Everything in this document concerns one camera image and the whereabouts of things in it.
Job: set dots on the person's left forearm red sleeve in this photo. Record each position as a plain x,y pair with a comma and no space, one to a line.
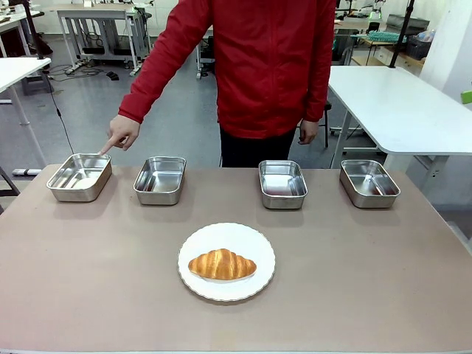
319,96

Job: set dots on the black plastic crate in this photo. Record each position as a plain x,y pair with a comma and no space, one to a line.
417,47

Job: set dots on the large white desk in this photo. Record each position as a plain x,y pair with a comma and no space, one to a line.
402,107

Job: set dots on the green tag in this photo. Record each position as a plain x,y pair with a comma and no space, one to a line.
467,96

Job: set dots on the white power strip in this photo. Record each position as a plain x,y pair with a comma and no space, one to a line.
73,67

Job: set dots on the black folding chair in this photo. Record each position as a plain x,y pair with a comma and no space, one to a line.
327,121

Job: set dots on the black stand pole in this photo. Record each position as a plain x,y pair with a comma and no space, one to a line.
400,37
33,33

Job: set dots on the red jacket torso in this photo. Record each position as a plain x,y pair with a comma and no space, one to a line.
269,66

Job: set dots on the person's left hand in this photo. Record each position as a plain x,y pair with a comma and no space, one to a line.
308,132

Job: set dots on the grey metal workbench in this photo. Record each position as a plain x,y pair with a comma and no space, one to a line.
96,13

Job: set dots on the person's right hand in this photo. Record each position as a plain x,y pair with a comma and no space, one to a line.
125,131

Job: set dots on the golden brown croissant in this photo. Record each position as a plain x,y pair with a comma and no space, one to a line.
221,264

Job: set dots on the black trousers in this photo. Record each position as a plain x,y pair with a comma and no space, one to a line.
254,151

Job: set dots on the white scalloped plate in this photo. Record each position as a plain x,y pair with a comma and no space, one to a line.
228,236

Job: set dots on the person's right forearm red sleeve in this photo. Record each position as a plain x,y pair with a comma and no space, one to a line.
147,88

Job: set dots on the stainless steel rectangular container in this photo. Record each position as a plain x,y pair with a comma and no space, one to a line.
79,191
159,195
372,201
283,201

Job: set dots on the teal tray of parts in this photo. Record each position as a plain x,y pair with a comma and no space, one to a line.
387,35

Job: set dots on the small white desk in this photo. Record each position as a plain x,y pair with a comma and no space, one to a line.
16,72

